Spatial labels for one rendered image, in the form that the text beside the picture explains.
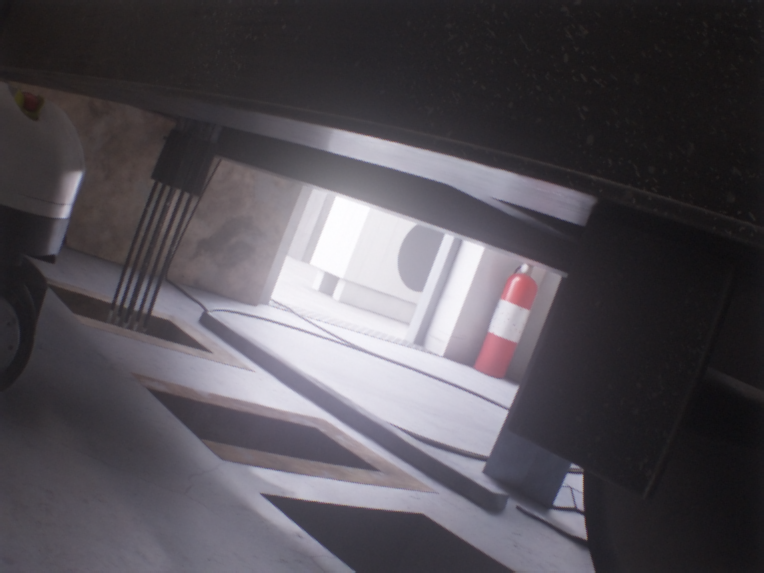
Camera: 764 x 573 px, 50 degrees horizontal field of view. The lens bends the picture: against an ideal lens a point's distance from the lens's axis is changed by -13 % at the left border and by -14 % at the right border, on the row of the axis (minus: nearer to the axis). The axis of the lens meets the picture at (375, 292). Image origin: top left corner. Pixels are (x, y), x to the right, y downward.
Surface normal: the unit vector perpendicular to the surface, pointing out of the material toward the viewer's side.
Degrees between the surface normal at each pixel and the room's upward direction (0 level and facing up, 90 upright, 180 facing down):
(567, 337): 90
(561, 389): 90
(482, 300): 90
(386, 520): 90
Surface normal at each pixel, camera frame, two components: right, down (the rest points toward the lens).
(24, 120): 0.82, 0.06
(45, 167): 0.84, 0.33
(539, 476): -0.79, -0.28
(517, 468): -0.58, -0.18
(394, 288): 0.59, 0.27
